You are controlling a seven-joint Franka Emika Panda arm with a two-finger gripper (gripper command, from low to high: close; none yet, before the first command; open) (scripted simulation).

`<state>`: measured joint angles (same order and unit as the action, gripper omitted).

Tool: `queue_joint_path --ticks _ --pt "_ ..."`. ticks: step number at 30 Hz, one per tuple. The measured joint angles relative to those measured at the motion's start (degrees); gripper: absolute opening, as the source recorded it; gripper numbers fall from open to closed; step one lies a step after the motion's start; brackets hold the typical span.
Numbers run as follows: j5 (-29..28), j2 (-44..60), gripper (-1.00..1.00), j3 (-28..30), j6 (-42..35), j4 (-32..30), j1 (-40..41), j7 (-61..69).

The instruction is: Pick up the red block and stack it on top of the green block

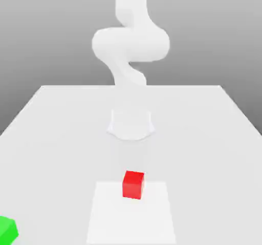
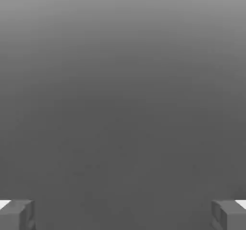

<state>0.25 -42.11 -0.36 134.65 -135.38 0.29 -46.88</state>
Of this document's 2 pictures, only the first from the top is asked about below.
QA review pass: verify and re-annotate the small red cube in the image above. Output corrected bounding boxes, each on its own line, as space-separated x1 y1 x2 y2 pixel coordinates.
122 170 145 200

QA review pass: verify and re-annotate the small green cube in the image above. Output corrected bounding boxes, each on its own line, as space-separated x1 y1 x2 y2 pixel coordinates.
0 215 19 245

